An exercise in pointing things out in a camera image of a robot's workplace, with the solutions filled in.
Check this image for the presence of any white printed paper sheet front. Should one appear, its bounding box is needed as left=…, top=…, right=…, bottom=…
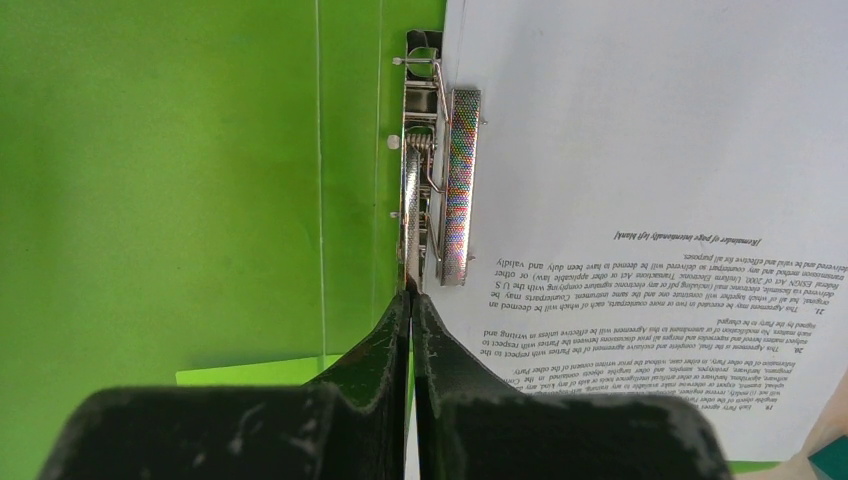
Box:
left=425, top=1, right=847, bottom=479

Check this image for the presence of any green plastic clip folder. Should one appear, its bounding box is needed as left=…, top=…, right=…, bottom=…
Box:
left=1, top=1, right=445, bottom=479

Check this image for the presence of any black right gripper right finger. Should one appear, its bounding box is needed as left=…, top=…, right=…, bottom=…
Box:
left=411, top=294, right=732, bottom=479

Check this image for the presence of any chrome folder clip mechanism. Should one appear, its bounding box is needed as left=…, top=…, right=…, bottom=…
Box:
left=388, top=29, right=484, bottom=290

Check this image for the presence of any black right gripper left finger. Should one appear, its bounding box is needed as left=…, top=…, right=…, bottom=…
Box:
left=40, top=292, right=411, bottom=479

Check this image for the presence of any teal block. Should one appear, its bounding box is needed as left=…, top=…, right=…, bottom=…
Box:
left=808, top=435, right=848, bottom=480

